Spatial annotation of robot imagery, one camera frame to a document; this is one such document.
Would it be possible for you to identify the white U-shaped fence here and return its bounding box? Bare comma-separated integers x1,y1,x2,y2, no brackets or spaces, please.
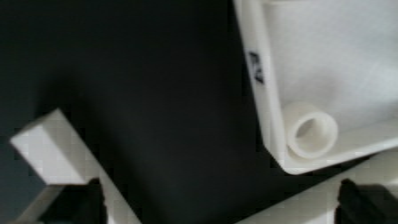
9,111,398,224

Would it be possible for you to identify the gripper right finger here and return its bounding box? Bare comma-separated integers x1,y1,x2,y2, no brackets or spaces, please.
336,179,398,224

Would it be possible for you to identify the white desk top tray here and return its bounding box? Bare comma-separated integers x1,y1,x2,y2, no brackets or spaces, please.
233,0,398,175

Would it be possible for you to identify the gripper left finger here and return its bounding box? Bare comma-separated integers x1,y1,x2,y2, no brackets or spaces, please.
14,178,110,224

